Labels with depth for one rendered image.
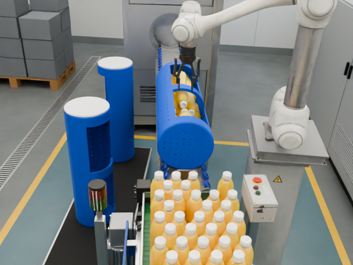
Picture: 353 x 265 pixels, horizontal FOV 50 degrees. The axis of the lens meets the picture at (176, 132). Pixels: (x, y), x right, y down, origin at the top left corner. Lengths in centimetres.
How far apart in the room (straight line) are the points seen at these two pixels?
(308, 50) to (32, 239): 228
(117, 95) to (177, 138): 134
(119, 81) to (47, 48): 224
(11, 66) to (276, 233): 411
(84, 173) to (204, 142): 95
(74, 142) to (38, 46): 293
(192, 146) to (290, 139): 47
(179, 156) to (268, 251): 93
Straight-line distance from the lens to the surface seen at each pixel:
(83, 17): 711
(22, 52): 534
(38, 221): 319
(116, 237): 181
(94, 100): 250
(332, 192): 370
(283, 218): 234
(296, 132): 180
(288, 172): 214
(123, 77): 308
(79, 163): 251
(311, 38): 168
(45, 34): 513
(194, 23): 169
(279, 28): 695
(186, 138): 186
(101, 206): 140
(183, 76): 246
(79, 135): 239
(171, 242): 142
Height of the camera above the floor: 209
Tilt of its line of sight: 30 degrees down
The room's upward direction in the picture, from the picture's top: 3 degrees clockwise
